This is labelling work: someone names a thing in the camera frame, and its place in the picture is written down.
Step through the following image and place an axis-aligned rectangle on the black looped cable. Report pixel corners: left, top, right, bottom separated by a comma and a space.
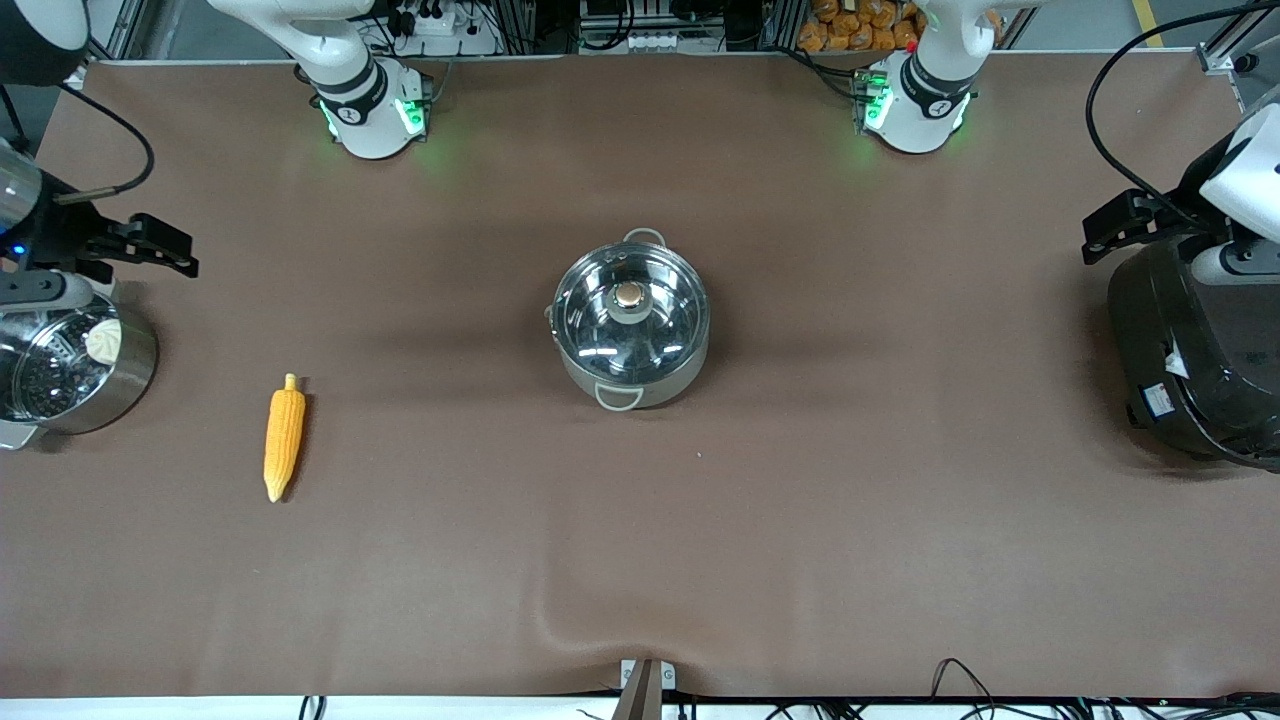
930, 657, 1003, 703

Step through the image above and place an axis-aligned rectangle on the stainless steel steamer pot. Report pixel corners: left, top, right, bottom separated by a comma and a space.
0, 290, 159, 451

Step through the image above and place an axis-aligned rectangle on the white power strip with plugs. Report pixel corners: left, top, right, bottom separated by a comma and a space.
385, 0, 501, 57

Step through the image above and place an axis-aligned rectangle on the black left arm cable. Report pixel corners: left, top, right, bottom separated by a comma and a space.
1085, 0, 1280, 219

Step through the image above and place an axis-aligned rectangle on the black rice cooker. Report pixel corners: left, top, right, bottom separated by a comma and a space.
1107, 236, 1280, 473

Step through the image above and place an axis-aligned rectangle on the brown table mat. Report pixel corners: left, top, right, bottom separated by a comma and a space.
0, 55, 1280, 701

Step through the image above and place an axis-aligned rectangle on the orange snack bag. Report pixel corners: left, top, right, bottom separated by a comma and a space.
797, 0, 926, 54

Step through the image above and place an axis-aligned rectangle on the stainless steel cooking pot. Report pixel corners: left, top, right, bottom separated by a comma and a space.
547, 228, 712, 412

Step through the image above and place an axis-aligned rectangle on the glass pot lid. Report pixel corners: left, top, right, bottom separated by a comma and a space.
553, 245, 709, 387

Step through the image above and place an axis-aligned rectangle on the perforated steel steamer plate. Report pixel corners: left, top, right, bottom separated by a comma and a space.
0, 330, 101, 423

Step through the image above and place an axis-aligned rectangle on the white socket strip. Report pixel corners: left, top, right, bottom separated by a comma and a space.
597, 30, 683, 54

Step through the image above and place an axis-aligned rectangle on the yellow corn cob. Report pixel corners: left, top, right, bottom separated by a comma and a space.
263, 373, 307, 504

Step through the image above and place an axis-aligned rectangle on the aluminium corner bracket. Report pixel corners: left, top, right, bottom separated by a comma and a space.
1198, 38, 1263, 77

